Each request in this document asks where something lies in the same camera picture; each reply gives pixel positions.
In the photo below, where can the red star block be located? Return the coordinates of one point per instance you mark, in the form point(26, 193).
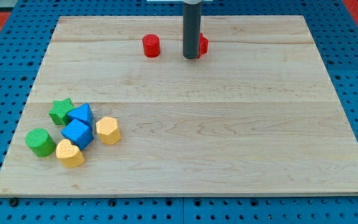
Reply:
point(203, 45)

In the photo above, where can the green star block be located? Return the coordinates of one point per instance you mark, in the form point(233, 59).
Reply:
point(60, 110)

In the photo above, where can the yellow hexagon block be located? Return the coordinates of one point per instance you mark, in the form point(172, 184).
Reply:
point(108, 130)

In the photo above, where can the red cylinder block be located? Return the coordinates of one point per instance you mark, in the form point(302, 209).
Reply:
point(151, 45)

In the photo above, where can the light wooden board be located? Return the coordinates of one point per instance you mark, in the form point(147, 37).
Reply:
point(256, 116)

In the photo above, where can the blue triangle block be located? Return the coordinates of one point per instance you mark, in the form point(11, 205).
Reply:
point(84, 114)

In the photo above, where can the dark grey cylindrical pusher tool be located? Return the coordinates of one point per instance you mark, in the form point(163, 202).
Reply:
point(191, 28)

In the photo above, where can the blue cube block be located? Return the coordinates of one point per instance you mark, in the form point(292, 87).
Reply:
point(78, 133)

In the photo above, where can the yellow heart block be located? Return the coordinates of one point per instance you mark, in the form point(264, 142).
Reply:
point(69, 154)

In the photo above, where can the green cylinder block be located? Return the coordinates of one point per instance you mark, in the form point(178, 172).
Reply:
point(40, 142)

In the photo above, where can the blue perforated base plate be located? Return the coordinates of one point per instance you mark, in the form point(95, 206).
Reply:
point(24, 40)

